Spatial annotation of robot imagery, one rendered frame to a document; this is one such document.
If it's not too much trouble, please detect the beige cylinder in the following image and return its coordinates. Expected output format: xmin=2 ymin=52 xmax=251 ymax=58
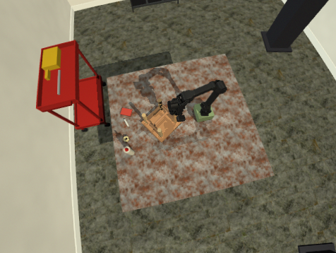
xmin=124 ymin=146 xmax=135 ymax=155

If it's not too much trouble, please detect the red flat block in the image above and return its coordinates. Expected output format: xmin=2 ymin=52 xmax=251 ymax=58
xmin=120 ymin=108 xmax=132 ymax=116

